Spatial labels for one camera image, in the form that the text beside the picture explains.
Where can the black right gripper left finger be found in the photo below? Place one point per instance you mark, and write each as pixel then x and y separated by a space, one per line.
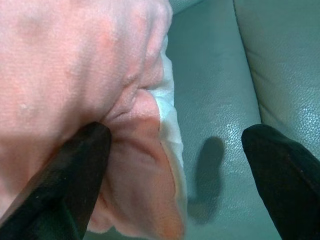
pixel 65 180

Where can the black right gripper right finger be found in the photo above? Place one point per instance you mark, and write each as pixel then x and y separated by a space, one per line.
pixel 287 180

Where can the pink plush pillow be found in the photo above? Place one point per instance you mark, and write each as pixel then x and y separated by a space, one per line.
pixel 75 75

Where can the green leather sofa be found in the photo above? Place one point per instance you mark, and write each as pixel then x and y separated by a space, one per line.
pixel 212 87

